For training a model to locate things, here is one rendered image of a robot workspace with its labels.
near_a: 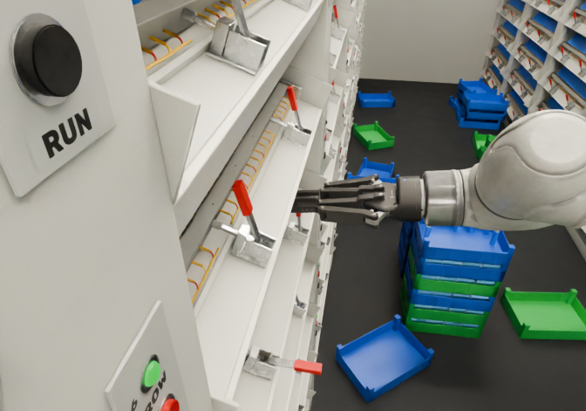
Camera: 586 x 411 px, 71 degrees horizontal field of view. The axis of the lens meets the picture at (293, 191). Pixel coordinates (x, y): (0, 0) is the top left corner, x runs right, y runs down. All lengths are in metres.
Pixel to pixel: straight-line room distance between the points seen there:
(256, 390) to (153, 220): 0.43
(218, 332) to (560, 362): 1.71
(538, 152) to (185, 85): 0.36
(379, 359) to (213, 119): 1.54
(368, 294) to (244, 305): 1.55
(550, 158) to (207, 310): 0.37
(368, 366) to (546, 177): 1.31
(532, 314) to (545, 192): 1.60
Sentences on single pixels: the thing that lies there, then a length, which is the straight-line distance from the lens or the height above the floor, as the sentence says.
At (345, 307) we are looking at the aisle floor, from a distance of 1.86.
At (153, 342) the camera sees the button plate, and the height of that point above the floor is 1.26.
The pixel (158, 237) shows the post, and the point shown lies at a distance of 0.17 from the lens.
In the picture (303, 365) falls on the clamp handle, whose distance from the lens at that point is 0.57.
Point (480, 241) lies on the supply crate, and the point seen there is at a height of 0.40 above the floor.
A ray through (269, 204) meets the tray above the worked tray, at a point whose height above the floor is 1.11.
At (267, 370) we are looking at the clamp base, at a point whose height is 0.92.
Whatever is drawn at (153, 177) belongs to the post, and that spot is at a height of 1.32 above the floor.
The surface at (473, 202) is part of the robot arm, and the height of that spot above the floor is 1.06.
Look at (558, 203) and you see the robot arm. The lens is 0.53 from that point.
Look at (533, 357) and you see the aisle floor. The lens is 1.94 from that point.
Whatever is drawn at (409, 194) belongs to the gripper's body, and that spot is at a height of 1.05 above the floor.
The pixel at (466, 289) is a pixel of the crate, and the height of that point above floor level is 0.27.
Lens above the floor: 1.40
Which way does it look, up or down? 34 degrees down
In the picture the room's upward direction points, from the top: straight up
